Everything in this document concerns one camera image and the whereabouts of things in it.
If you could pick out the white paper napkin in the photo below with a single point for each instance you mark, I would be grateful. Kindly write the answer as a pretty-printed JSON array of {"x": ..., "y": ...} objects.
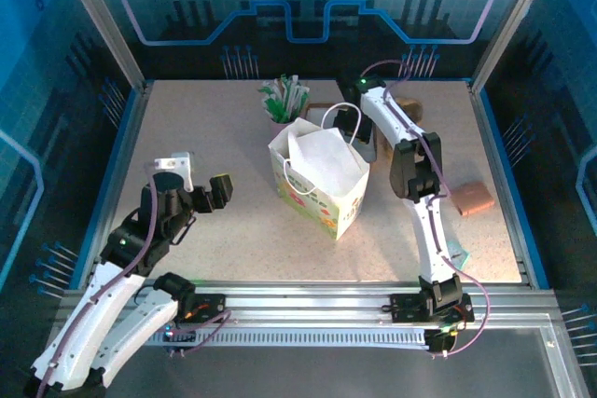
[{"x": 326, "y": 165}]

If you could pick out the white printed paper bag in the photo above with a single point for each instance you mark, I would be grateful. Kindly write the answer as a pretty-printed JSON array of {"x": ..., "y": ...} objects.
[{"x": 345, "y": 216}]

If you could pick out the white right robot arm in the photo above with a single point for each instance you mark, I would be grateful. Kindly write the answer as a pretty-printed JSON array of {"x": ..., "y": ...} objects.
[{"x": 429, "y": 239}]

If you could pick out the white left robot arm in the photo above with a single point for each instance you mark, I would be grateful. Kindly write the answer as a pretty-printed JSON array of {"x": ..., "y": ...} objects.
[{"x": 102, "y": 305}]

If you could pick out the brown cardboard napkin tray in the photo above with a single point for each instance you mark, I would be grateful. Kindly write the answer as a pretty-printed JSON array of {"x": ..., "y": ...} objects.
[{"x": 322, "y": 105}]

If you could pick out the brown pulp cup carrier stack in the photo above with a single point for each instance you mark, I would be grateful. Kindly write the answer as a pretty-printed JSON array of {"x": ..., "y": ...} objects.
[{"x": 412, "y": 106}]

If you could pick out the pink straw holder cup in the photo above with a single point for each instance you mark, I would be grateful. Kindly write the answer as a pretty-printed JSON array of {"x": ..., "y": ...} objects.
[{"x": 280, "y": 127}]

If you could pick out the teal small packet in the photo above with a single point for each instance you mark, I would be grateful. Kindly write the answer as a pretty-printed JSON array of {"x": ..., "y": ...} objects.
[{"x": 459, "y": 258}]

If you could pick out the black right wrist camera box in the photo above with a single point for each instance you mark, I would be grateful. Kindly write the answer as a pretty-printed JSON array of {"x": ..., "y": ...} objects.
[{"x": 346, "y": 85}]

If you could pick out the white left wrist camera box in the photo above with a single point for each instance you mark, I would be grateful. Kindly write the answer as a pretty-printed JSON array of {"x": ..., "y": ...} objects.
[{"x": 175, "y": 165}]

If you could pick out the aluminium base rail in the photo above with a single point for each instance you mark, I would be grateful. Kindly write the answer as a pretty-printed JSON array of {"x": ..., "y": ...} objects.
[{"x": 303, "y": 302}]

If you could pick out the aluminium table side rail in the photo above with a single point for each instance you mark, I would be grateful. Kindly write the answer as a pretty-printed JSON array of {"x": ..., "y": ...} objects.
[{"x": 503, "y": 183}]

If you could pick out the aluminium frame post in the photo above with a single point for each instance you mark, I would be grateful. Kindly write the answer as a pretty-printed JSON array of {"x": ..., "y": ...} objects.
[
  {"x": 108, "y": 30},
  {"x": 513, "y": 20}
]

